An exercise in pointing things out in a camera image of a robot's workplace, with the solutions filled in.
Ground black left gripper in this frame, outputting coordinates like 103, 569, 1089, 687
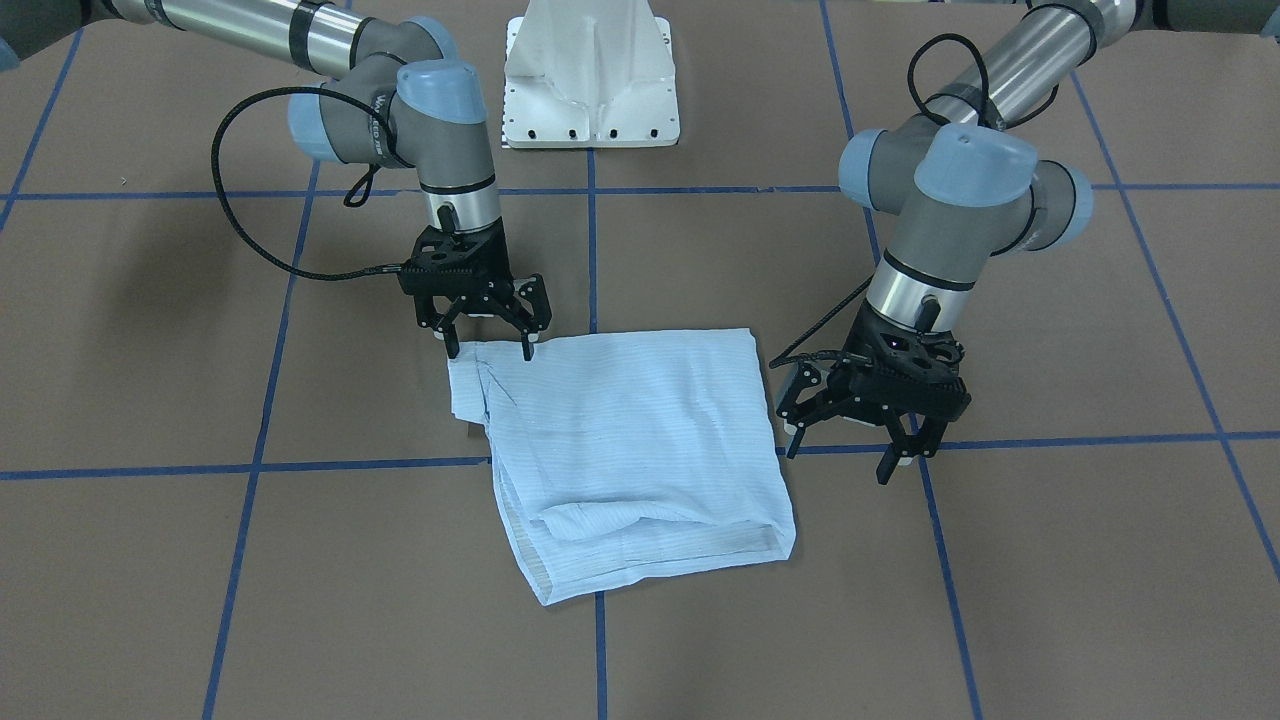
776, 302, 972, 486

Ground light blue button-up shirt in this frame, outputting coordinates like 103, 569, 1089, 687
448, 328, 797, 606

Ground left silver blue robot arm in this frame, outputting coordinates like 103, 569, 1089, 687
772, 1, 1140, 484

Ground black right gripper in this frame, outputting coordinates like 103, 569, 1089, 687
398, 225, 552, 361

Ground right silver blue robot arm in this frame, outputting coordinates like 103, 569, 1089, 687
1, 1, 552, 359

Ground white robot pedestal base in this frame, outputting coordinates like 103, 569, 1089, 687
500, 1, 681, 150

